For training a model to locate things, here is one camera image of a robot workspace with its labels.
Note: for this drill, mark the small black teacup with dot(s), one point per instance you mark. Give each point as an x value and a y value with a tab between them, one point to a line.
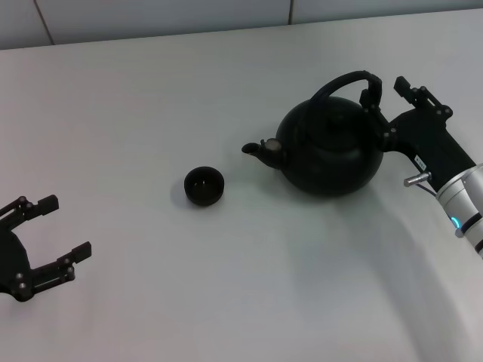
203	196

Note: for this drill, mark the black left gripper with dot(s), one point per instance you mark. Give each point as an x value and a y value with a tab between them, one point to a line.
13	264

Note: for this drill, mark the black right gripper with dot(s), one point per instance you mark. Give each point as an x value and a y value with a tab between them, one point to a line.
426	139

